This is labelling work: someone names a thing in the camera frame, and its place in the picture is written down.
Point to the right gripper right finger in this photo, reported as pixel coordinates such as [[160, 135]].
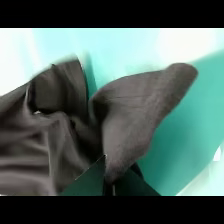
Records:
[[133, 185]]

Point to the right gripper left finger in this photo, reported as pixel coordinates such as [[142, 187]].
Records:
[[88, 183]]

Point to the dark brown T-shirt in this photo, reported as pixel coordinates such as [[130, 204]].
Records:
[[126, 113]]

